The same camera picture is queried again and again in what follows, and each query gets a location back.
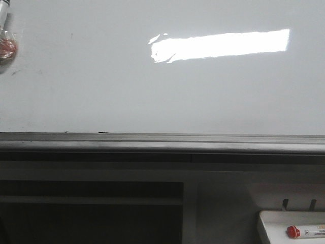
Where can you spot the metal tray hook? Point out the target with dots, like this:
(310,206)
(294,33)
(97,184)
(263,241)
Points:
(312,205)
(284,204)

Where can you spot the white whiteboard surface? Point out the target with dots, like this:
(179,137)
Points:
(217,67)

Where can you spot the left metal tray hook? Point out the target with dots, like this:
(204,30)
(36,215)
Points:
(284,204)

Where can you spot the grey aluminium whiteboard frame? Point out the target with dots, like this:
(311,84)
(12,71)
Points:
(30,146)

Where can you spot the white black-tip whiteboard marker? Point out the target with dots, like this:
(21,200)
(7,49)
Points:
(4,6)

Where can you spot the white plastic tray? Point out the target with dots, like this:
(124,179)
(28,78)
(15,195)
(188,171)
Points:
(272,225)

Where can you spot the red round magnet with tape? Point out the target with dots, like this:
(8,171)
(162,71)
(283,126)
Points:
(9,47)

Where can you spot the red-capped white marker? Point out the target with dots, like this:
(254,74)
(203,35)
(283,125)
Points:
(305,231)

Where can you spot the right metal tray hook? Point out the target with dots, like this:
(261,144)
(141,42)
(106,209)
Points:
(312,205)

